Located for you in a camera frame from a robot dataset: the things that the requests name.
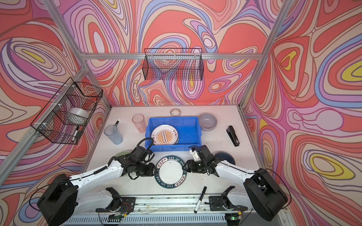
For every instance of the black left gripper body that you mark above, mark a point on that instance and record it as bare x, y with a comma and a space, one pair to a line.
143, 170

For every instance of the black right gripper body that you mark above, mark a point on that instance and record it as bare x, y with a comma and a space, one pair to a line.
198, 166

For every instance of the green ceramic bowl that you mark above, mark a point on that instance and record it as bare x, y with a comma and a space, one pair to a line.
122, 153

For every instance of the dark blue ceramic bowl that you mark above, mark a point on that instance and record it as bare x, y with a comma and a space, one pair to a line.
224, 156

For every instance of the white plate green lettered rim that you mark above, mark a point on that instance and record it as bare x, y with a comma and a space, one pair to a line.
170, 173

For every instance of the white plate orange sunburst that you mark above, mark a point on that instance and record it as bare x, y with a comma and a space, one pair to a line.
165, 135

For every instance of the grey purple bowl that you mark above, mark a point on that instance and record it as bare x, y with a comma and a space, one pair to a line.
207, 121

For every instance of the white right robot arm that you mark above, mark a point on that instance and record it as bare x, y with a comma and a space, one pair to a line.
261, 192

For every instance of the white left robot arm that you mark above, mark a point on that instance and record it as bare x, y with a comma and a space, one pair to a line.
66, 196

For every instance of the blue plastic bin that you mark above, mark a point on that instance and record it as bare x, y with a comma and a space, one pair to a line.
189, 133

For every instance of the black stapler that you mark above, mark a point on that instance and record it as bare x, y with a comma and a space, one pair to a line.
232, 135

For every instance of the clear grey plastic cup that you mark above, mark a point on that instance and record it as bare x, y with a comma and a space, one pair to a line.
113, 134

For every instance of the pink translucent cup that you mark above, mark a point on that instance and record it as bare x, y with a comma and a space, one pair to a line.
139, 122

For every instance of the marker in left basket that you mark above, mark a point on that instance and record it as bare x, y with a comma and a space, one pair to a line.
75, 134

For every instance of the white tape roll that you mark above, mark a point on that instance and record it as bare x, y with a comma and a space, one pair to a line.
77, 116

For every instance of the black marker on rail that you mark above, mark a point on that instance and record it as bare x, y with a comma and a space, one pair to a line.
200, 200

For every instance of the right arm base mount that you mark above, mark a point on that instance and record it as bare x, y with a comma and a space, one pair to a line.
222, 203

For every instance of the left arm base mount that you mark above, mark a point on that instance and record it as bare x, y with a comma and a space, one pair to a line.
123, 205

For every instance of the black wire basket left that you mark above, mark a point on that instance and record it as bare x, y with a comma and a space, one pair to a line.
54, 125

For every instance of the black wire basket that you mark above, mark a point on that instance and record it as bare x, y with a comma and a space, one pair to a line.
54, 125
173, 64

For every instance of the black wire basket back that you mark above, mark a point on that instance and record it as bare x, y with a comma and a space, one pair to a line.
173, 64

